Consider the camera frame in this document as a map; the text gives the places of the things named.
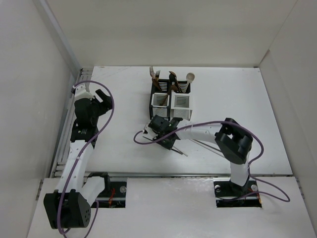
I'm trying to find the black chopstick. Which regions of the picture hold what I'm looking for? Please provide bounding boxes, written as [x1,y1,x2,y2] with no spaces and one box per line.
[193,139,225,156]
[143,136,185,155]

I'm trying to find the black spoon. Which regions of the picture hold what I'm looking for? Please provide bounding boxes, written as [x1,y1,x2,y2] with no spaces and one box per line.
[169,73,175,85]

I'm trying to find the copper fork long handle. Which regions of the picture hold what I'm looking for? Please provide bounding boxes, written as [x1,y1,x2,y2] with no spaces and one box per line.
[149,66,155,78]

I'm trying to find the silver fork green handle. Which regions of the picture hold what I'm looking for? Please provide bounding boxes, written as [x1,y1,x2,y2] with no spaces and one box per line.
[155,70,160,82]

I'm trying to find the dark brown fork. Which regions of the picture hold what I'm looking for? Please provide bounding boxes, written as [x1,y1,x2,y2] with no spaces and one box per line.
[152,78,161,91]

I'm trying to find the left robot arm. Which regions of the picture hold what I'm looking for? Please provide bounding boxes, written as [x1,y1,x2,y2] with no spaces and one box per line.
[44,86,113,233]

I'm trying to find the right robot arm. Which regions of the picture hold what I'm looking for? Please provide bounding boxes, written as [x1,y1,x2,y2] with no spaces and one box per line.
[144,115,253,195]

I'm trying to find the black utensil container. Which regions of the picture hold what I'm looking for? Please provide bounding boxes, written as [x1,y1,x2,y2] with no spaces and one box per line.
[149,79,171,120]

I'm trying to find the white utensil container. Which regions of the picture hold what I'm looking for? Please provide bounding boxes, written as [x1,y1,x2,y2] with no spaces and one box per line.
[170,81,193,121]

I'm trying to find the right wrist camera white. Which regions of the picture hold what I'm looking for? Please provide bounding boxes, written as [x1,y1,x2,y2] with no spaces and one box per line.
[143,123,158,138]

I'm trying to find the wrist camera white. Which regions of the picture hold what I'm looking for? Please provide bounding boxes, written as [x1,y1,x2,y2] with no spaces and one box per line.
[73,83,94,101]
[143,123,158,138]

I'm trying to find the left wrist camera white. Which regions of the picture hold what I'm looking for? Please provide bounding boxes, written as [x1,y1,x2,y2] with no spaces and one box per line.
[73,83,94,101]

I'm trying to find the aluminium rail left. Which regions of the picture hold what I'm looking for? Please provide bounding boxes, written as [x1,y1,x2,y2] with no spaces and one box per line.
[48,67,93,178]

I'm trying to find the aluminium rail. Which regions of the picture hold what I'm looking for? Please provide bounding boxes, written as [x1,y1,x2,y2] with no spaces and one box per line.
[48,67,93,178]
[108,173,293,183]

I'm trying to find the aluminium rail front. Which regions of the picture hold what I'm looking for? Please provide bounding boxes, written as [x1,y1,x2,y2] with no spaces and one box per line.
[108,173,293,183]

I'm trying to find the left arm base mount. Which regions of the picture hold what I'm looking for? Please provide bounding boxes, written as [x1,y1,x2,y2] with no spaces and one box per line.
[86,172,127,208]

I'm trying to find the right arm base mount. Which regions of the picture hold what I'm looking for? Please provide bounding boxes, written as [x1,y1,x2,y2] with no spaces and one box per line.
[213,180,262,208]

